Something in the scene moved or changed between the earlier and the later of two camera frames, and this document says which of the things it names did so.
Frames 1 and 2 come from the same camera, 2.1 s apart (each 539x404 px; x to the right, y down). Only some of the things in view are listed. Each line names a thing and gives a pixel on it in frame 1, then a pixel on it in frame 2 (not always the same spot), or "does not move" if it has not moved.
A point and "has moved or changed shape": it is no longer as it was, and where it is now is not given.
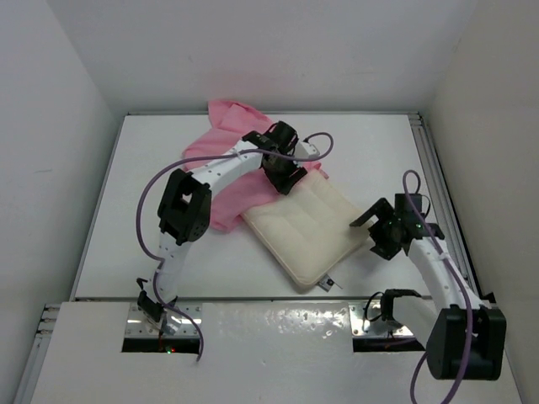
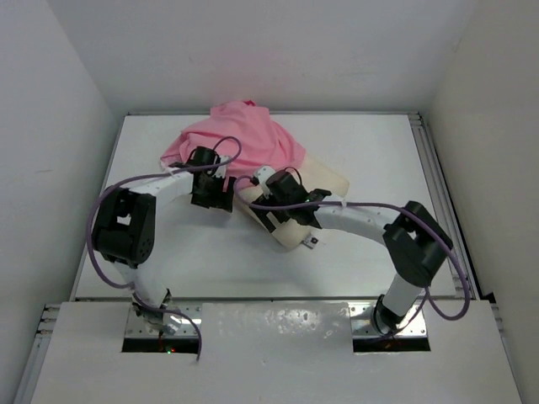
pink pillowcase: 229,197 has moved or changed shape
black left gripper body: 282,173 to 212,195
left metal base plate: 178,322 does not move
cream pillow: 307,231 to 317,175
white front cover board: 250,353 does not move
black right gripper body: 381,232 to 282,215
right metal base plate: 366,321 does not move
